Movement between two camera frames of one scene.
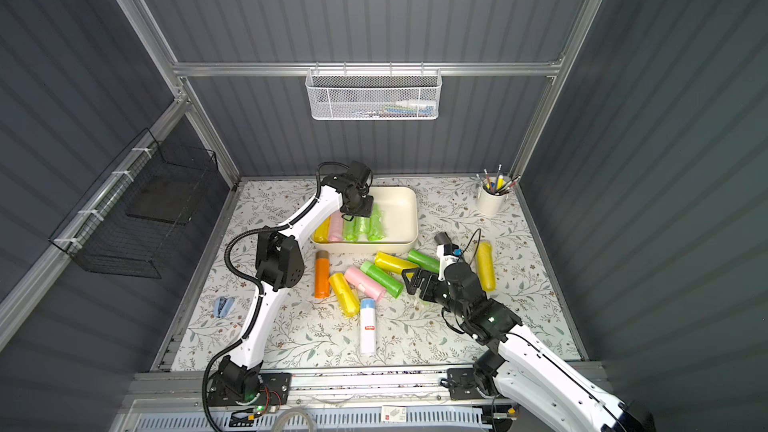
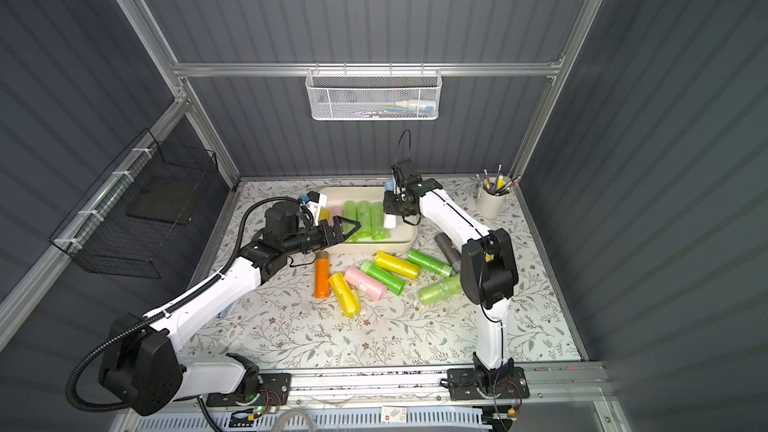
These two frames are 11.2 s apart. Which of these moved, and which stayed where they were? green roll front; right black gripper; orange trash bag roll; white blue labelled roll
Moved: white blue labelled roll; right black gripper
Stayed: orange trash bag roll; green roll front
